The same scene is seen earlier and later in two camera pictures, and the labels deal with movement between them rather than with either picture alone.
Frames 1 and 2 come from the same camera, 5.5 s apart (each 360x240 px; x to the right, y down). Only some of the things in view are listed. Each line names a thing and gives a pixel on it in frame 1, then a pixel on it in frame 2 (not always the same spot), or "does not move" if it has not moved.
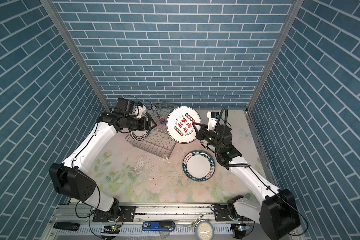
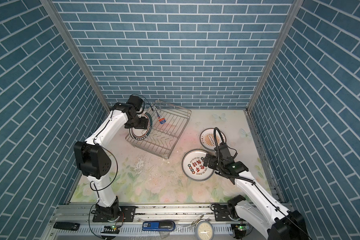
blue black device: x=158 y=226 does not move
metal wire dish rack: x=158 y=142 does not move
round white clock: x=204 y=230 does not move
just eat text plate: x=179 y=124 to x=193 y=167
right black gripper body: x=211 y=137 to x=213 y=162
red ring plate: x=140 y=135 does not move
